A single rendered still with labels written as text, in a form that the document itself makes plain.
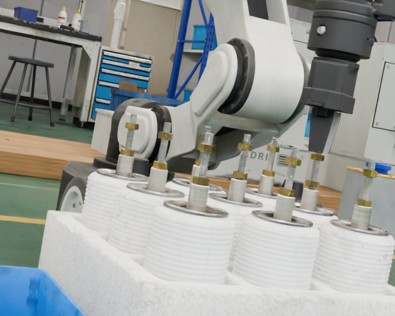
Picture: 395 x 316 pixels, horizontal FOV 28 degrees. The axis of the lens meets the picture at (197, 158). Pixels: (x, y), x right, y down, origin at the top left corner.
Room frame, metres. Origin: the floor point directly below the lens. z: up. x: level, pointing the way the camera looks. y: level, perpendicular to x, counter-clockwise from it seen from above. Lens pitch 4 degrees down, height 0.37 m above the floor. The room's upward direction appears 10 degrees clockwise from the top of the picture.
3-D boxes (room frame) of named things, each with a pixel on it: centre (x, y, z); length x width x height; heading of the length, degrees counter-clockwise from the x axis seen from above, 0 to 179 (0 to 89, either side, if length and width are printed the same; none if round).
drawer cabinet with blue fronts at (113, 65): (6.80, 0.84, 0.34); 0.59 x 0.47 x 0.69; 26
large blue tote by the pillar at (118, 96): (5.81, 0.45, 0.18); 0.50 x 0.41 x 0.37; 30
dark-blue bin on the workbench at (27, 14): (6.45, 1.59, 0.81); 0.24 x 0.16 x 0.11; 24
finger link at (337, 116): (1.12, -0.17, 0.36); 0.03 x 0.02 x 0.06; 68
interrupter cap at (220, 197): (1.05, -0.06, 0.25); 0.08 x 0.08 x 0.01
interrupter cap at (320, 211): (1.10, -0.17, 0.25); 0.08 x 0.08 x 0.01
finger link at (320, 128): (1.08, -0.16, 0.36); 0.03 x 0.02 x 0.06; 68
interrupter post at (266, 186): (1.21, -0.11, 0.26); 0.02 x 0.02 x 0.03
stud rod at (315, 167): (1.10, -0.17, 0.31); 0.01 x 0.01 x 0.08
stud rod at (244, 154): (1.05, -0.06, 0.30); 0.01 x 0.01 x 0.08
